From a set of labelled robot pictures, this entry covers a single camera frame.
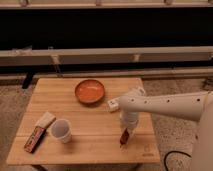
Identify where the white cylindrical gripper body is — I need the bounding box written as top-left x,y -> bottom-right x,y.
120,112 -> 139,132

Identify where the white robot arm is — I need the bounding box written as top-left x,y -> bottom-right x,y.
119,91 -> 213,171

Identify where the orange ceramic bowl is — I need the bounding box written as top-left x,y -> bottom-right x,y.
75,79 -> 105,104

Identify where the white plastic bottle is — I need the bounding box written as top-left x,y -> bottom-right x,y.
107,98 -> 119,112

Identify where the wooden table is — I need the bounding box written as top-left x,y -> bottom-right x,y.
7,78 -> 160,165

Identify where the white plastic cup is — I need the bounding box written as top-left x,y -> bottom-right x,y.
50,119 -> 71,143

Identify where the brown and white snack package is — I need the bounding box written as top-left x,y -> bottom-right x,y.
24,112 -> 56,153

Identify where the black cable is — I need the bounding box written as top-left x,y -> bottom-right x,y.
163,150 -> 193,171

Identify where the grey horizontal rail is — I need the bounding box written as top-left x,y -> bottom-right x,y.
0,46 -> 213,66

